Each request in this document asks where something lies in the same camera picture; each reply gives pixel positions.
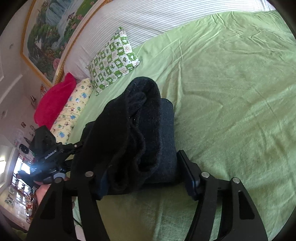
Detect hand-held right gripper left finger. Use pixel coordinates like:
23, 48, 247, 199
28, 171, 112, 241

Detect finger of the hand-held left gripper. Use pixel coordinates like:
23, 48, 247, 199
58, 141, 84, 161

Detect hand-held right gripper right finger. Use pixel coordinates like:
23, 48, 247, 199
177, 150, 269, 241

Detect dark knit pants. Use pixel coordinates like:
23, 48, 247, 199
70, 76, 179, 201

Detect person's left hand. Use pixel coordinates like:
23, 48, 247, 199
36, 177, 70, 209

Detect bright window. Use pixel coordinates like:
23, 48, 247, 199
13, 155, 31, 180

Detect yellow cartoon print pillow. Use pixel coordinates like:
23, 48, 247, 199
50, 78, 94, 143

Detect red plush pillow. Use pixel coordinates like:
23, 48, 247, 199
34, 72, 77, 127

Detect green bed sheet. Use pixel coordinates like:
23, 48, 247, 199
70, 10, 296, 241

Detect green checked frog pillow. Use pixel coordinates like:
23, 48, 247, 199
87, 27, 141, 96

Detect gold framed landscape painting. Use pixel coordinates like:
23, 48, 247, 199
20, 0, 112, 88

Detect white striped headboard cushion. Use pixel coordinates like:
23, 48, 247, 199
63, 0, 276, 81

